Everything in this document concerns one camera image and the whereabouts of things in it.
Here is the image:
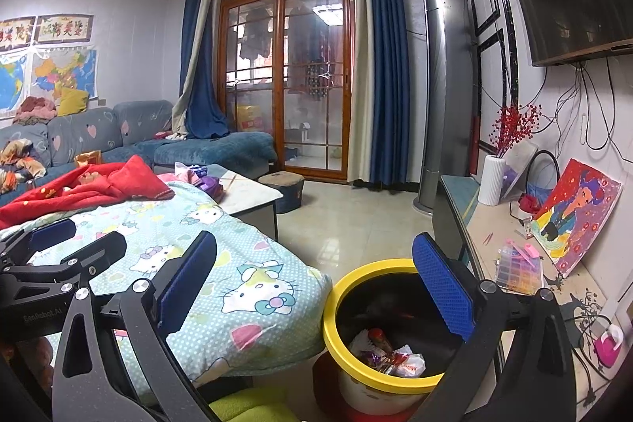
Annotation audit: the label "red berry branches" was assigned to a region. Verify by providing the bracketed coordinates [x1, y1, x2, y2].
[487, 103, 542, 158]

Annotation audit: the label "television cabinet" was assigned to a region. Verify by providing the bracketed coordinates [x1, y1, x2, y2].
[431, 175, 633, 408]

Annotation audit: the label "beige curtain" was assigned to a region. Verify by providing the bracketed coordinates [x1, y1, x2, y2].
[171, 0, 221, 141]
[346, 0, 377, 185]

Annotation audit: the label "yellow green cushion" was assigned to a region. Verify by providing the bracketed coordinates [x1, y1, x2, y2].
[208, 385, 300, 422]

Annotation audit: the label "person's left hand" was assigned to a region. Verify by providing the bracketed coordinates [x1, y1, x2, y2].
[15, 335, 54, 398]

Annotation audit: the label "round blue stool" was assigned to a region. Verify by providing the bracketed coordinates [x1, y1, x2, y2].
[258, 171, 305, 214]

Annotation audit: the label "silver tower air conditioner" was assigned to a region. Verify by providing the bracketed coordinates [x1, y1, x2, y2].
[413, 0, 479, 212]

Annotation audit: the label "blue heart pattern sofa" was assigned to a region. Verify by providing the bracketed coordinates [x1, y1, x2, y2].
[0, 100, 278, 205]

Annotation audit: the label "light blue printed blanket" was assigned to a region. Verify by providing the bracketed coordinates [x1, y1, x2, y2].
[0, 180, 333, 398]

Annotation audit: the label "wooden sliding glass door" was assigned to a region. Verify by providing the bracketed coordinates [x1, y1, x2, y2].
[218, 0, 356, 183]

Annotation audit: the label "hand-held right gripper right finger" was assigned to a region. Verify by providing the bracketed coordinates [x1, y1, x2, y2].
[396, 231, 579, 422]

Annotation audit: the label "clear plastic bag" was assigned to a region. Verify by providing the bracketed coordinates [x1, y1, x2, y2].
[349, 329, 377, 361]

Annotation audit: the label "world map poster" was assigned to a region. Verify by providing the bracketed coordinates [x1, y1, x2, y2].
[0, 56, 33, 119]

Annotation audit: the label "red round mat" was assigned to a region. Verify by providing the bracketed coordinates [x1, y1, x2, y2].
[311, 353, 421, 422]

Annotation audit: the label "white coffee table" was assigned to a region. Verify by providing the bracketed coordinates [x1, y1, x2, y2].
[212, 164, 279, 242]

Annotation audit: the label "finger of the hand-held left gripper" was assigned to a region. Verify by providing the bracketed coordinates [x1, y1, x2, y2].
[0, 231, 128, 289]
[0, 218, 78, 265]

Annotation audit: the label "bead organizer box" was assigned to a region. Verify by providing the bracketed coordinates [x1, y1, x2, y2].
[495, 244, 545, 297]

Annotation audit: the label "pink toy iron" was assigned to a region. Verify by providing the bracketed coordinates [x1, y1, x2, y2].
[592, 324, 625, 367]

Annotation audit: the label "white printed plastic bag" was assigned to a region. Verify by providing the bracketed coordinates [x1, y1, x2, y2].
[390, 344, 427, 377]

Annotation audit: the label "blue curtain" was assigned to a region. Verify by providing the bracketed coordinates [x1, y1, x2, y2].
[183, 0, 231, 140]
[363, 0, 411, 193]

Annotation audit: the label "pile of clothes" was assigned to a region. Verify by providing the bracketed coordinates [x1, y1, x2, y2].
[12, 96, 57, 126]

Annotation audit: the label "framed embroidery picture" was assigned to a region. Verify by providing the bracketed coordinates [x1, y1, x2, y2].
[0, 17, 36, 52]
[36, 13, 94, 44]

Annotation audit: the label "basket with black handle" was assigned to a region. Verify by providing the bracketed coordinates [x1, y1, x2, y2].
[517, 150, 559, 215]

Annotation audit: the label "red cap drink bottle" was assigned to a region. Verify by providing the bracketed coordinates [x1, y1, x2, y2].
[367, 327, 395, 356]

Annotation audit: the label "yellow rimmed trash bin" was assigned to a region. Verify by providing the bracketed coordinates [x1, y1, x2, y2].
[321, 258, 476, 415]

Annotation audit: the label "white ribbed vase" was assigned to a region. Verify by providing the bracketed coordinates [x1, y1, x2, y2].
[477, 154, 506, 206]

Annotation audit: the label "yellow cardboard box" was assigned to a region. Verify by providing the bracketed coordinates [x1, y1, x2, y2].
[236, 103, 265, 133]

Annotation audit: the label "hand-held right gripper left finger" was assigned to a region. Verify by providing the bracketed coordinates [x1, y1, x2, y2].
[52, 229, 221, 422]

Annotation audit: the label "white drawing board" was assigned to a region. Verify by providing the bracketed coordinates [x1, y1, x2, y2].
[499, 140, 540, 200]

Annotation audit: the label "colourful patterned blanket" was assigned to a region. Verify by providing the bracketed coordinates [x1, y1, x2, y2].
[0, 138, 47, 195]

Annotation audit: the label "colourful figure painting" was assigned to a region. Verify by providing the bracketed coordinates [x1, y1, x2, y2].
[529, 157, 623, 278]

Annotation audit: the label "yellow country map poster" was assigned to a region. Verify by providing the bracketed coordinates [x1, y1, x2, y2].
[32, 49, 97, 101]

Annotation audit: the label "pink long tool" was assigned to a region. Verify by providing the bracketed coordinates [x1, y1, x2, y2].
[503, 240, 535, 267]

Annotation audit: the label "red blanket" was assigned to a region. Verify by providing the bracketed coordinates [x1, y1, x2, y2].
[0, 155, 174, 230]

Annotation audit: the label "printed table mat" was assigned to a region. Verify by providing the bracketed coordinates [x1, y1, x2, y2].
[467, 199, 633, 403]

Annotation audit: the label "purple clothing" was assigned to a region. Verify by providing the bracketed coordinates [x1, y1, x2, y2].
[175, 162, 221, 200]

